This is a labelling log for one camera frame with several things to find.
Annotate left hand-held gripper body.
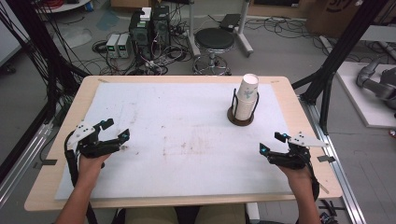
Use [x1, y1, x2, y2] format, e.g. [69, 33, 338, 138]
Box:
[64, 120, 123, 159]

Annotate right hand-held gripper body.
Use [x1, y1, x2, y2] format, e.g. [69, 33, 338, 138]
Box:
[266, 131, 331, 171]

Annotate person's left hand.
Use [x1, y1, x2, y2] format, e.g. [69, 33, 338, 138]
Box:
[77, 152, 112, 186]

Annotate person's right hand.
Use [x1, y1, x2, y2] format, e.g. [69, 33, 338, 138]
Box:
[277, 164, 315, 191]

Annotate stack of white paper cups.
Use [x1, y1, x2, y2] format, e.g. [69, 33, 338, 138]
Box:
[233, 73, 260, 122]

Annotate white table leg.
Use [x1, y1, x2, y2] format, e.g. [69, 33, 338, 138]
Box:
[245, 202, 262, 224]

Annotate white table mat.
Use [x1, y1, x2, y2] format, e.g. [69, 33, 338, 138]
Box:
[54, 81, 292, 201]

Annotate grey bench power supply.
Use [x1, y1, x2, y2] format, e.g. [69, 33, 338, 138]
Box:
[117, 33, 132, 59]
[106, 33, 121, 59]

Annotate white platform board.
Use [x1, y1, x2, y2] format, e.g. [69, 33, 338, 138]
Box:
[335, 61, 396, 130]

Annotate person's legs in khaki trousers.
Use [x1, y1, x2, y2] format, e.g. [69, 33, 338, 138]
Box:
[123, 203, 248, 224]

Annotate black computer tower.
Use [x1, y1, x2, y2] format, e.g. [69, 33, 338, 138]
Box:
[151, 5, 172, 52]
[128, 8, 154, 61]

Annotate white box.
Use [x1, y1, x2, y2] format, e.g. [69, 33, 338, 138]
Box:
[139, 7, 153, 22]

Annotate black round stool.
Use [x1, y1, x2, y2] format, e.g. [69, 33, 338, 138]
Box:
[191, 27, 236, 77]

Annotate white round table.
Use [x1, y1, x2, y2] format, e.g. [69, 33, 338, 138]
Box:
[33, 0, 92, 14]

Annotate white metal stand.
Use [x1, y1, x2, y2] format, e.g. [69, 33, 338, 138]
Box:
[186, 0, 255, 59]

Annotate black flat device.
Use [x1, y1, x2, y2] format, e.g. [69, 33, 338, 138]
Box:
[219, 13, 242, 33]

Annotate cardboard box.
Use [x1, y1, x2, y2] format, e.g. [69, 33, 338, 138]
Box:
[304, 0, 396, 39]

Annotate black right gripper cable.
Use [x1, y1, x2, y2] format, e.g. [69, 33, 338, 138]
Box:
[306, 161, 321, 203]

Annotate black wire cup holder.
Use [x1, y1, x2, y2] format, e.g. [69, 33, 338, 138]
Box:
[226, 88, 261, 127]

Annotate aluminium rail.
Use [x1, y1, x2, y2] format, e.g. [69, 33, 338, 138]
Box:
[298, 95, 368, 224]
[0, 120, 56, 209]

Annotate black cable bundle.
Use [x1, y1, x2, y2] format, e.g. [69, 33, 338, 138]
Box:
[317, 199, 344, 224]

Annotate tangle of floor cables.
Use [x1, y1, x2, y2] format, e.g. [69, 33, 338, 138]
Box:
[91, 31, 194, 77]

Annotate black metal frame post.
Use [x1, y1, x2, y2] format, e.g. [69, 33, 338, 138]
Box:
[291, 0, 390, 135]
[5, 0, 82, 105]

